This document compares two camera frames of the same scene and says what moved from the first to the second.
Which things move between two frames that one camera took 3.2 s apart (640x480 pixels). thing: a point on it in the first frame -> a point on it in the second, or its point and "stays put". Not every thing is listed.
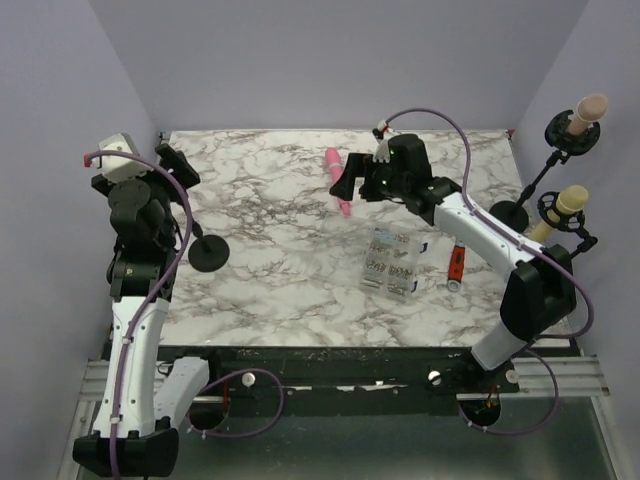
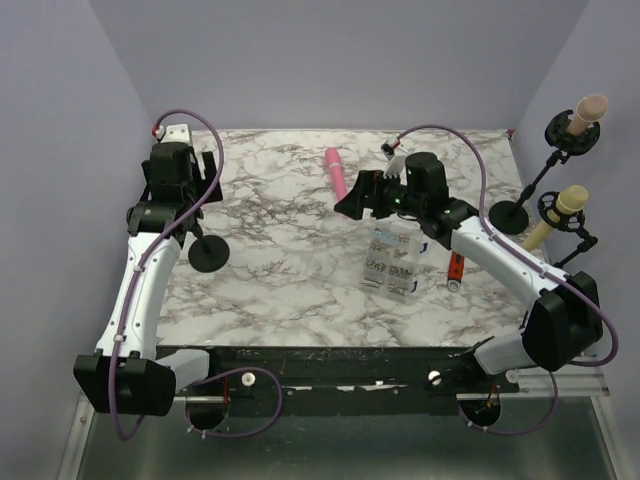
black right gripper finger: x=355 y=167 -> x=361 y=197
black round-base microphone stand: x=208 y=253 stays put
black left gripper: x=177 y=160 -> x=209 y=172
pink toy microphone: x=334 y=162 stays put
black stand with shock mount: x=512 y=215 stays put
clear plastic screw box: x=390 y=265 stays put
